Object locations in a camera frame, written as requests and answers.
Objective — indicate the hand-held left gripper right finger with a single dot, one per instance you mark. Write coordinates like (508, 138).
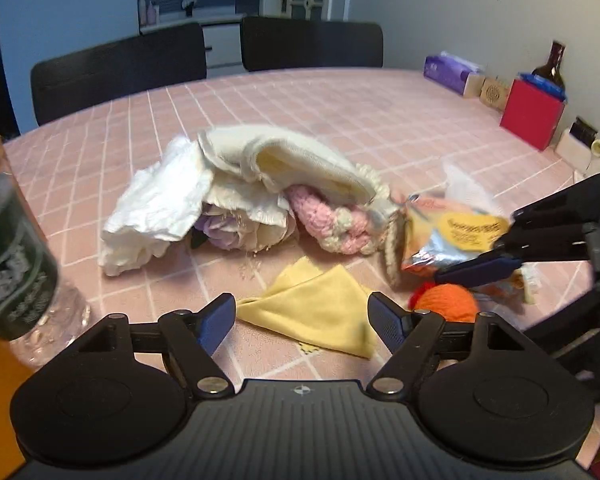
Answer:
(387, 321)

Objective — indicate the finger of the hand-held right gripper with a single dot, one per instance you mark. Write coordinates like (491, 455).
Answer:
(480, 271)
(560, 205)

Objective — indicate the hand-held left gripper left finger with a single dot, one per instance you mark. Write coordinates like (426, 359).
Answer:
(217, 317)

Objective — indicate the yellow silver snack packet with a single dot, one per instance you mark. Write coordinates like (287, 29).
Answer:
(450, 240)

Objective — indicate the plastic-wrapped artificial flower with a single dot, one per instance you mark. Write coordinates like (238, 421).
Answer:
(260, 220)

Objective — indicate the pink cream crocheted piece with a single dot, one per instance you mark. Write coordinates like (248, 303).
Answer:
(330, 220)

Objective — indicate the white paper towel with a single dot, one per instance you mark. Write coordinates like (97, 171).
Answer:
(155, 205)

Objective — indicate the orange yarn ball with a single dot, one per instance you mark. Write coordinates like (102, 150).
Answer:
(450, 301)

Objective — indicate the white holder box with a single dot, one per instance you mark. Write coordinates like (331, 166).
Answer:
(575, 152)

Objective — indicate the yellow cloth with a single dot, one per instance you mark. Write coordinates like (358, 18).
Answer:
(315, 305)

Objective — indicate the crumpled clear plastic bag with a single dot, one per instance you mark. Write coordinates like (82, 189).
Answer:
(467, 187)

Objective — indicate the red box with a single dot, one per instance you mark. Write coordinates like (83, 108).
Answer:
(530, 117)

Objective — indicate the small wooden box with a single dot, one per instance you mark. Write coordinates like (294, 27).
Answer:
(495, 92)

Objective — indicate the brown glass bottle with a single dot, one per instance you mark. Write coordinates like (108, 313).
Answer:
(552, 70)

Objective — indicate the purple tissue pack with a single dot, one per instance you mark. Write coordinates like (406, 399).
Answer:
(447, 72)

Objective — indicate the cream knit cloth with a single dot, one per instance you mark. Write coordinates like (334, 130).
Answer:
(290, 155)

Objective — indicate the clear plastic water bottle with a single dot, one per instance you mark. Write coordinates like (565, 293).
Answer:
(10, 240)

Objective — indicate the black chair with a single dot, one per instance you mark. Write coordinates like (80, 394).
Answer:
(310, 42)
(120, 70)

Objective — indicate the white counter cabinet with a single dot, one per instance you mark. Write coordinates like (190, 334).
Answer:
(220, 40)

